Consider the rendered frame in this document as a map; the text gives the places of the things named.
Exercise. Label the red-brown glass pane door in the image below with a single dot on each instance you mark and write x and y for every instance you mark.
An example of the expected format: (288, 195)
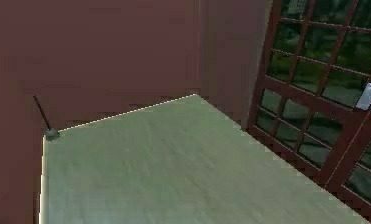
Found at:
(339, 116)

